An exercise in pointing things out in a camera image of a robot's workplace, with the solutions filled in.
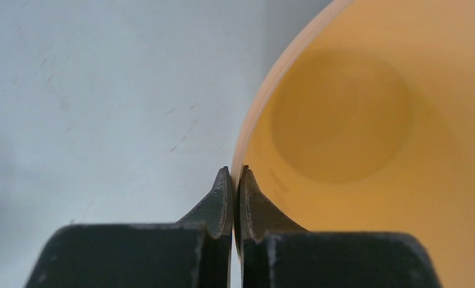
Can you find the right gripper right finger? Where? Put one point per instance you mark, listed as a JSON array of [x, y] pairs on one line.
[[275, 251]]

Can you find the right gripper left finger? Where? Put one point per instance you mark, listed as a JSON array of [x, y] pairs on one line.
[[194, 251]]

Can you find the yellow capybara trash bin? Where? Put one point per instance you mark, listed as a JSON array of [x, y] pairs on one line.
[[367, 122]]

